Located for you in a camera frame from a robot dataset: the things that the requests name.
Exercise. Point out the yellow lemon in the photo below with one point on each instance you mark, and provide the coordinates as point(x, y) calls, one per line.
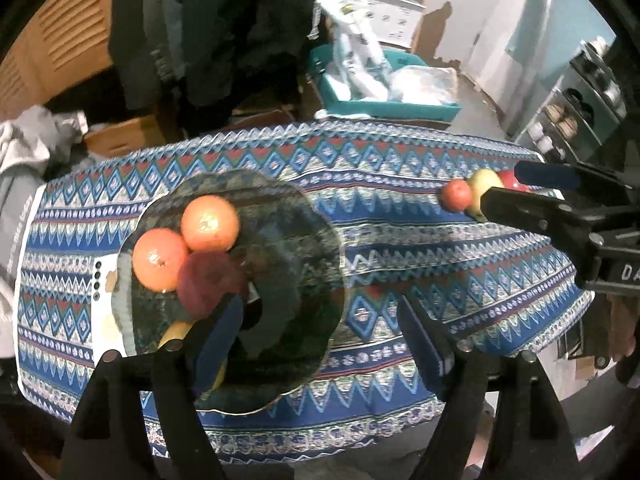
point(176, 331)

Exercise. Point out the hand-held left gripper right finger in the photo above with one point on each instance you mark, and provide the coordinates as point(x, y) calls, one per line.
point(425, 350)

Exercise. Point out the person's right hand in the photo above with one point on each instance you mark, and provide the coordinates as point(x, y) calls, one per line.
point(629, 330)

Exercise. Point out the yellow-green apple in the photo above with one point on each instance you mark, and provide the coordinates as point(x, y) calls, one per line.
point(482, 181)

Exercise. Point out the red apple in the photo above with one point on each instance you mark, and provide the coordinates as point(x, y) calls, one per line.
point(207, 285)
point(507, 180)

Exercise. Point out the black winter coat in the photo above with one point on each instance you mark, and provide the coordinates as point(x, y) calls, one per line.
point(225, 35)

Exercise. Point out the grey hanging jacket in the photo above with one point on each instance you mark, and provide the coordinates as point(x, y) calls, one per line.
point(167, 10)

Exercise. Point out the white rice bag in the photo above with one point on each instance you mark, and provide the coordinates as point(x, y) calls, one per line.
point(355, 45)

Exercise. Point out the white plastic basket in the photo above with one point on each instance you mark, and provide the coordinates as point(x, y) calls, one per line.
point(395, 20)

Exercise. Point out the orange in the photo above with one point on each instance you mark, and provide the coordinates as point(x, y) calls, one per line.
point(160, 260)
point(210, 222)

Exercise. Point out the grey printed hoodie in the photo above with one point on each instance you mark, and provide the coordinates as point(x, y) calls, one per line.
point(15, 210)

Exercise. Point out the clear plastic bag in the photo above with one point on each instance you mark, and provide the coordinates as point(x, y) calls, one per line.
point(425, 85)

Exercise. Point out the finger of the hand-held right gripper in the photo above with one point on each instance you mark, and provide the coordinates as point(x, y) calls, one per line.
point(545, 174)
point(530, 210)

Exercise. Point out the small tangerine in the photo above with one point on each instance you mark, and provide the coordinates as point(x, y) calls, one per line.
point(456, 195)

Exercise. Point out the wooden shelf unit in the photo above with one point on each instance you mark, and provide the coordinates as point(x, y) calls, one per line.
point(421, 10)

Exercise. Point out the grey shoe rack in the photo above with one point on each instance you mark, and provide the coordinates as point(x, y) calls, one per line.
point(556, 90)

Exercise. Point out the group of assorted shoes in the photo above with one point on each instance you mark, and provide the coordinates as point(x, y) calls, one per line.
point(565, 117)

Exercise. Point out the grey crumpled jacket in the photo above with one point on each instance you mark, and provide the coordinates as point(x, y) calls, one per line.
point(65, 122)

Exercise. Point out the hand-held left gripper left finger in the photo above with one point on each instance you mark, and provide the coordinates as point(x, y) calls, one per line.
point(217, 350)

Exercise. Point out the teal storage box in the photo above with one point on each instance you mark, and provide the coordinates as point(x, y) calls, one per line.
point(380, 108)

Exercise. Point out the wooden louvered wardrobe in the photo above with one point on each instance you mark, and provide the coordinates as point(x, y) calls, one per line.
point(60, 35)

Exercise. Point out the dark patterned glass bowl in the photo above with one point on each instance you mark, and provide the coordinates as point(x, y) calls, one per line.
point(290, 260)

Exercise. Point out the blue patterned tablecloth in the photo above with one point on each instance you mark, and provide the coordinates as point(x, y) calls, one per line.
point(400, 240)

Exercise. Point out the white door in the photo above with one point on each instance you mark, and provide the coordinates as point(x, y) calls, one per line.
point(500, 25)

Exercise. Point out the wooden drawer box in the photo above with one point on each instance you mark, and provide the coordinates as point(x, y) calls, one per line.
point(125, 137)

